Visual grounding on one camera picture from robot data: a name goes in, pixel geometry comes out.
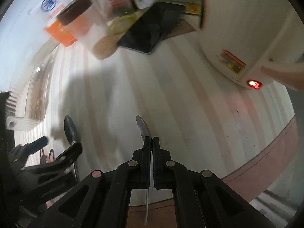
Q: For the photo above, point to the bottle with white lid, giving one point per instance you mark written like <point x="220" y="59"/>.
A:
<point x="118" y="0"/>

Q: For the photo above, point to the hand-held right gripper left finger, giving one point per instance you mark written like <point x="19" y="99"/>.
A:
<point x="146" y="148"/>

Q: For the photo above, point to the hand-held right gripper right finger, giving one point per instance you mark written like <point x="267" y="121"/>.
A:
<point x="156" y="148"/>

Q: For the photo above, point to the black smartphone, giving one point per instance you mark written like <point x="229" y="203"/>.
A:
<point x="152" y="28"/>

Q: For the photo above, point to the clear plastic container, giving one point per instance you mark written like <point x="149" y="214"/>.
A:
<point x="22" y="124"/>

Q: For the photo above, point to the brown packet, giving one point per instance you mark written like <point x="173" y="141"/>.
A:
<point x="187" y="27"/>

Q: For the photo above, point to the striped cat print tablecloth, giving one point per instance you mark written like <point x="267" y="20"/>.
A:
<point x="190" y="111"/>

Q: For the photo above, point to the metal spoon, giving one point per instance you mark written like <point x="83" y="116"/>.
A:
<point x="143" y="128"/>
<point x="70" y="128"/>

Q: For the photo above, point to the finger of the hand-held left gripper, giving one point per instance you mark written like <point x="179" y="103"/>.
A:
<point x="35" y="144"/>
<point x="71" y="150"/>

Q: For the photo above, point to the white and pink electric kettle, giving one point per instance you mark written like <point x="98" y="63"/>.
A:
<point x="237" y="28"/>

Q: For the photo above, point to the orange and white salt bag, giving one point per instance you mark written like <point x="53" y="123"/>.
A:
<point x="64" y="36"/>

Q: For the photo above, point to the spice jar with brown lid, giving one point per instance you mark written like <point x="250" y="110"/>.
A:
<point x="76" y="9"/>

